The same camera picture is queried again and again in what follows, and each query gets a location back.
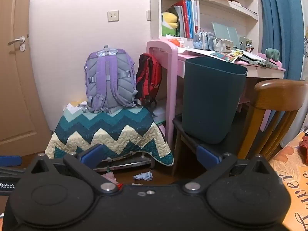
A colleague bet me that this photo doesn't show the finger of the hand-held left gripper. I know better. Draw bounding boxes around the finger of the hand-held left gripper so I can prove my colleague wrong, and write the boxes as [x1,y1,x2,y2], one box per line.
[0,156,26,177]

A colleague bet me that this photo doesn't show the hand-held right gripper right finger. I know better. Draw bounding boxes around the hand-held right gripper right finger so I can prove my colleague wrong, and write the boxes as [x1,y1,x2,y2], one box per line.
[182,146,278,194]

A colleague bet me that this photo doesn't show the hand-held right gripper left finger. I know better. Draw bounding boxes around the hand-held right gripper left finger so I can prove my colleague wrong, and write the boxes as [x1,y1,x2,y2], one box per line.
[25,144,119,195]

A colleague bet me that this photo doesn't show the pink crumpled paper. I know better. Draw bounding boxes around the pink crumpled paper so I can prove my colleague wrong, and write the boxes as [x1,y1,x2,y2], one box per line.
[102,172,121,189]

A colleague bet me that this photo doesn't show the white paper sheets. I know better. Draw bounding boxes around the white paper sheets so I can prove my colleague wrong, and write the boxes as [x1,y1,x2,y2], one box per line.
[64,102,88,113]

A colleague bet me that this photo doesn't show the blue crumpled tissue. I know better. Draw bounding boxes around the blue crumpled tissue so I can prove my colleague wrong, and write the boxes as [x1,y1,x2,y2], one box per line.
[133,171,153,181]

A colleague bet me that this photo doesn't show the beige wooden door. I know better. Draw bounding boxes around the beige wooden door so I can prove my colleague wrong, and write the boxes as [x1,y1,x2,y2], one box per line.
[0,0,51,150]

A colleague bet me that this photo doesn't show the purple grey backpack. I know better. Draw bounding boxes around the purple grey backpack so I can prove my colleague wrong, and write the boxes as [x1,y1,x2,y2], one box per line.
[84,46,142,114]

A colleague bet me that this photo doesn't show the pink desk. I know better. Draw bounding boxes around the pink desk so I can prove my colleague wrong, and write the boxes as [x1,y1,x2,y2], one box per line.
[146,40,287,148]

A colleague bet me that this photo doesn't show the orange printed blanket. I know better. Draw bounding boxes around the orange printed blanket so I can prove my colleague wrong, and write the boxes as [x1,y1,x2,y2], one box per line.
[268,131,308,231]

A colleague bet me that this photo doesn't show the wooden chair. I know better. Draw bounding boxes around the wooden chair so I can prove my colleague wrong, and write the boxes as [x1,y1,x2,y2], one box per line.
[173,79,308,177]

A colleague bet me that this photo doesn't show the red black backpack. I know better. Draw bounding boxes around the red black backpack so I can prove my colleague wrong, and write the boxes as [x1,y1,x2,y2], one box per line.
[135,53,163,109]

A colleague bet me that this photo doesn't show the red cloth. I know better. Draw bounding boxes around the red cloth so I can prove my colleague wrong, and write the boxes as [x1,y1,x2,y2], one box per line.
[299,138,308,158]

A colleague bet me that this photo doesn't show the colourful comic book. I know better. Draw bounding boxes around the colourful comic book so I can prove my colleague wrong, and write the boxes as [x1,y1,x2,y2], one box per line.
[210,50,243,63]

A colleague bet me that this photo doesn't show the green notebook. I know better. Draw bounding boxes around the green notebook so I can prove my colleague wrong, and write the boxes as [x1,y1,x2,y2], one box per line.
[241,52,271,66]

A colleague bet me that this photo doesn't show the grey dotted pouch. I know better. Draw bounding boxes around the grey dotted pouch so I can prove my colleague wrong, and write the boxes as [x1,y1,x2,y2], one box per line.
[213,38,234,52]

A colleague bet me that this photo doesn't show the blue pencil case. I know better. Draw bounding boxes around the blue pencil case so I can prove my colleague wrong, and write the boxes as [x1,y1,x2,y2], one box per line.
[192,31,217,51]

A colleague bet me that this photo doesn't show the orange white packet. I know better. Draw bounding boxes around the orange white packet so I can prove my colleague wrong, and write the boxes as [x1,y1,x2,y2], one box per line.
[166,38,185,48]

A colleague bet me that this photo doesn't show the desk pen holder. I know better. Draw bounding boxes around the desk pen holder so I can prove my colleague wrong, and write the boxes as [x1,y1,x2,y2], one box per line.
[239,37,254,52]

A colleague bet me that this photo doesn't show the green clamp gadget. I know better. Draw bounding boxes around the green clamp gadget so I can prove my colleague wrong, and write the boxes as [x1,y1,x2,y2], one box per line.
[263,48,281,68]

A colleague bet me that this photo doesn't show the pale green board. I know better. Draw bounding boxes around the pale green board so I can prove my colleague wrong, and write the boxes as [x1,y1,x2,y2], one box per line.
[212,22,241,49]

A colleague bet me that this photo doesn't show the yellow green plush toy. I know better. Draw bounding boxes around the yellow green plush toy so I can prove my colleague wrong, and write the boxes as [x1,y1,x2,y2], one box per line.
[161,11,180,37]

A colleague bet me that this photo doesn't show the row of upright binders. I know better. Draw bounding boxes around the row of upright binders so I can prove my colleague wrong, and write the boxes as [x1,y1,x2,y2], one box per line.
[172,0,200,39]

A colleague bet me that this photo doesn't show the cream bookshelf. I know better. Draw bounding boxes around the cream bookshelf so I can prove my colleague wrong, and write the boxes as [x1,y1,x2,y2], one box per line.
[150,0,262,53]

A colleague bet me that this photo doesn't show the blue curtain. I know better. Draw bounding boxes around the blue curtain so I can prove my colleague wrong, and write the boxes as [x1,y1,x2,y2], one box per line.
[258,0,304,81]

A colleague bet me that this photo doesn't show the metal frame base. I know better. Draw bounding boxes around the metal frame base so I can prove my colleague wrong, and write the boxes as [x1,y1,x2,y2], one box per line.
[95,153,156,172]

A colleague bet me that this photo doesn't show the silver door handle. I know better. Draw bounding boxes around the silver door handle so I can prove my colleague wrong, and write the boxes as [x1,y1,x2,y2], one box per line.
[7,36,26,52]

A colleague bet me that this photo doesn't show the white wall switch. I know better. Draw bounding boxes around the white wall switch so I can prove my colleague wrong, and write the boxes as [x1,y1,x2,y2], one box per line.
[107,10,119,22]

